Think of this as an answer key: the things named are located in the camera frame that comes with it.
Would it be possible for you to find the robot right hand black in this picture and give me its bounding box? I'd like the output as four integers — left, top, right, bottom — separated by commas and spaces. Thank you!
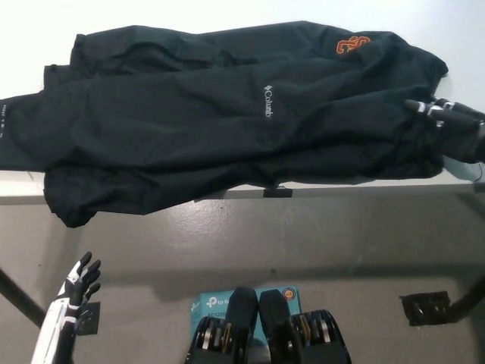
404, 97, 485, 165

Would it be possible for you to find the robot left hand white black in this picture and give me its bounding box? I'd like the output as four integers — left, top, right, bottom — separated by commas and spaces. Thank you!
30, 251, 102, 364

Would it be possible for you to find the black Columbia jacket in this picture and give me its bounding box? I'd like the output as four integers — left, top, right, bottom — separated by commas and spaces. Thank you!
0, 19, 450, 230

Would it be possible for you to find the robot left black body block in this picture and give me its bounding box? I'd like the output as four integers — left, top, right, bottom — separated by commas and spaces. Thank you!
185, 287, 259, 364

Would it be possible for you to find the black table leg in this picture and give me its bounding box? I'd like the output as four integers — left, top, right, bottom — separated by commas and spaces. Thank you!
449, 265, 485, 324
0, 267, 46, 329

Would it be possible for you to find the teal tp-link box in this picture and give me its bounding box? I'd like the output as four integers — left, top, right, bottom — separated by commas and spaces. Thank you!
189, 286, 300, 342

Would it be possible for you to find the black tape piece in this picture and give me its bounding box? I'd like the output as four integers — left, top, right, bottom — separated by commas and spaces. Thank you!
262, 187, 293, 199

